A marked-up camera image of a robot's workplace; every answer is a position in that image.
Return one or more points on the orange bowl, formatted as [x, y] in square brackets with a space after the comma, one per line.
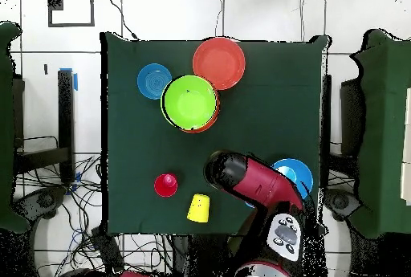
[220, 61]
[213, 123]

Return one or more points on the green bowl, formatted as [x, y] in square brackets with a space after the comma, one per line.
[189, 102]

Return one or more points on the yellow cup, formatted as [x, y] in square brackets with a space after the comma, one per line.
[198, 208]

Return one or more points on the small blue bowl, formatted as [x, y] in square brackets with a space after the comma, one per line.
[151, 81]

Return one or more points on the large blue bowl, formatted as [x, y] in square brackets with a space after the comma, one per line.
[301, 174]

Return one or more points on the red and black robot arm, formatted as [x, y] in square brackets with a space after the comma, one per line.
[260, 184]

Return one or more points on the red cup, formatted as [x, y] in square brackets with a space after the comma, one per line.
[165, 187]

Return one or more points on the dark green tablecloth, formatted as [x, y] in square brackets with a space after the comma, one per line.
[273, 113]

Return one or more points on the black power brick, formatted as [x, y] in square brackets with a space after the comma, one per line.
[109, 251]

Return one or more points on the green cloth side table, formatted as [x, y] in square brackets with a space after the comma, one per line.
[385, 129]
[6, 129]

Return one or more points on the black metal frame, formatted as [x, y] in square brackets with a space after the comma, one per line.
[65, 113]

